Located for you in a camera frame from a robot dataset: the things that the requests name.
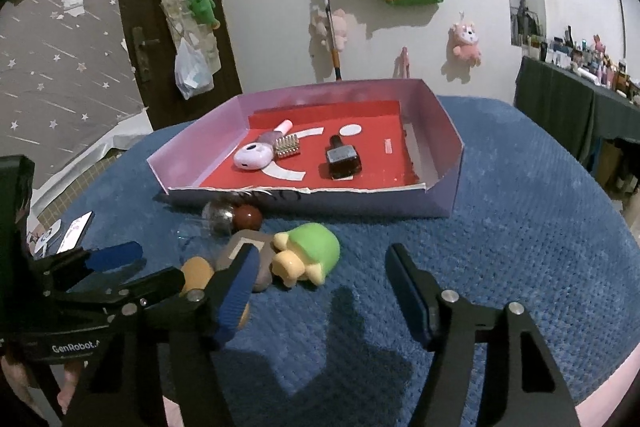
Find green yellow turtle toy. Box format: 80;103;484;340
271;223;342;289

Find row of cosmetic bottles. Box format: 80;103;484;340
525;25;640;106

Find clear plastic bag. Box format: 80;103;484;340
174;38;215;100

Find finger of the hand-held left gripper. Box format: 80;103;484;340
81;240;147;276
116;267;187;309

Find green plush toy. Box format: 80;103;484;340
187;0;221;30

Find pink cardboard box red bottom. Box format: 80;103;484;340
146;78;465;219

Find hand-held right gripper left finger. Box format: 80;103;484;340
65;244;262;427

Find dark brown door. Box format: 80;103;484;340
115;0;244;134

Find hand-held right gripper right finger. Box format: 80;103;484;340
385;243;584;427

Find white paper scraps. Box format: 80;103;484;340
60;0;92;18

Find grey square bottle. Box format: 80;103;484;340
215;229;274;294

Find clear glass tumbler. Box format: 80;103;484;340
175;197;237;244

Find purple heart-shaped device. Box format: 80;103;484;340
233;143;275;172

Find white card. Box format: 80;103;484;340
29;219;64;256

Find pink bear plush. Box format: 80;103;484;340
447;22;484;67

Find blue textured blanket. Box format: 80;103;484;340
27;94;640;427

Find orange handled stick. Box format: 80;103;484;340
321;0;344;82

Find brown ball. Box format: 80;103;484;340
235;204;264;233

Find white plastic sheet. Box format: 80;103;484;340
30;107;152;204

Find person's left hand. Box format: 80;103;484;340
0;348;84;414

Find dark green covered table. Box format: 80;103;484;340
513;56;640;190

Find black perfume bottle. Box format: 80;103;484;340
326;134;363;180

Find purple nail polish bottle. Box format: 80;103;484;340
257;119;295;148

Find pale pink plush toy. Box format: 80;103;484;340
310;4;349;53

